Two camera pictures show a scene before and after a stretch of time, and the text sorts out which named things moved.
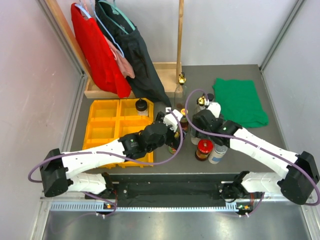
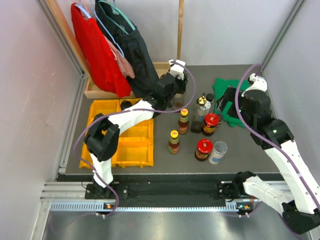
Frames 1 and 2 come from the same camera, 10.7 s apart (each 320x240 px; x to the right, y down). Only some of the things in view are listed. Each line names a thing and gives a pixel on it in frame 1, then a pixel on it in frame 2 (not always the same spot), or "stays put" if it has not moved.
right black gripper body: (205, 136) -> (230, 96)
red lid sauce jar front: (205, 147) stays put
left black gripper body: (170, 140) -> (179, 84)
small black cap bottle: (210, 96) stays put
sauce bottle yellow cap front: (171, 150) stays put
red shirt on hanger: (100, 55) stays put
